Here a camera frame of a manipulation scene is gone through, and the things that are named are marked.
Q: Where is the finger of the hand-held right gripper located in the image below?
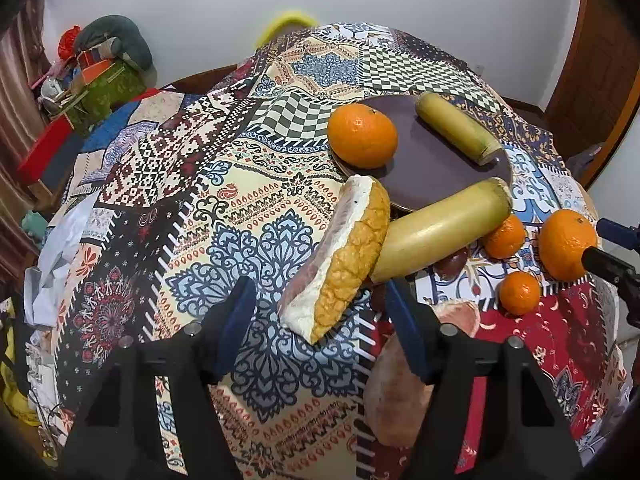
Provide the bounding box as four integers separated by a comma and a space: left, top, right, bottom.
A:
596, 217, 640, 253
581, 245, 640, 287

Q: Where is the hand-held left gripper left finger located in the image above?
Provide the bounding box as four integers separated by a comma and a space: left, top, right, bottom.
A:
60, 276, 257, 480

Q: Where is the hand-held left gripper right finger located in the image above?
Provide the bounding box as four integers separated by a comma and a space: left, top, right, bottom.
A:
385, 277, 586, 480

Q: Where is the large orange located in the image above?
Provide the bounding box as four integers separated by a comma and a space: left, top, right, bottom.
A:
327, 104, 399, 170
537, 209, 599, 282

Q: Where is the peeled pink pomelo piece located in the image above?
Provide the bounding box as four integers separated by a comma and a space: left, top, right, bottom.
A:
362, 299, 482, 448

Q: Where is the dark red date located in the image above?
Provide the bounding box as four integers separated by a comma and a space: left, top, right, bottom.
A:
434, 246, 471, 281

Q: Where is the small orange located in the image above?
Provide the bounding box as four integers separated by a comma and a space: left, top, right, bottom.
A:
498, 271, 542, 317
482, 214, 527, 261

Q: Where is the pomelo slice with yellow rind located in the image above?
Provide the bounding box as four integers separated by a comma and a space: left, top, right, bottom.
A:
276, 175, 391, 346

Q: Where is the yellow sugarcane piece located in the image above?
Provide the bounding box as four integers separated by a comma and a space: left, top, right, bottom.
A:
369, 177, 513, 285
416, 91, 503, 166

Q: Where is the purple round plate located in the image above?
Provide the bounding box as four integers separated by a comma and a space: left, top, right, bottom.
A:
336, 95, 513, 213

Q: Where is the grey cloth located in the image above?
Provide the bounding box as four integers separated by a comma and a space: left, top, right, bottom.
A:
567, 142, 607, 176

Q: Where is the patchwork printed tablecloth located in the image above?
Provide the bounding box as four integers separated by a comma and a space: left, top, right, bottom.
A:
25, 22, 628, 480

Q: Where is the wooden door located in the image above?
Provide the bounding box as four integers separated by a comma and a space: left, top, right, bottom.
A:
544, 0, 640, 188

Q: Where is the white cloth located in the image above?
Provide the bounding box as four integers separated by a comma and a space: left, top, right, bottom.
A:
24, 195, 101, 328

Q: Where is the red flat box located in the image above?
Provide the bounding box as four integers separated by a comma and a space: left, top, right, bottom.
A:
16, 119, 85, 182

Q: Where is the orange box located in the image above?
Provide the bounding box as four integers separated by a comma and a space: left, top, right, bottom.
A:
79, 60, 114, 87

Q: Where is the yellow curved chair back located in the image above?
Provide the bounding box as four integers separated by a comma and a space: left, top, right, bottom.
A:
254, 9, 319, 47

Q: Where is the grey green cushion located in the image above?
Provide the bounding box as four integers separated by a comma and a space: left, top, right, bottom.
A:
74, 15, 154, 72

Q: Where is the brown curtain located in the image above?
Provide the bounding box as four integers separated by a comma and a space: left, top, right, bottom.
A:
0, 0, 57, 271

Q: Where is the red plastic bag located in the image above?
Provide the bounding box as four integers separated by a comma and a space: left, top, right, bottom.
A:
56, 25, 83, 59

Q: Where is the wooden bed frame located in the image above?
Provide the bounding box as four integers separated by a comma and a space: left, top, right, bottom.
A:
152, 64, 242, 98

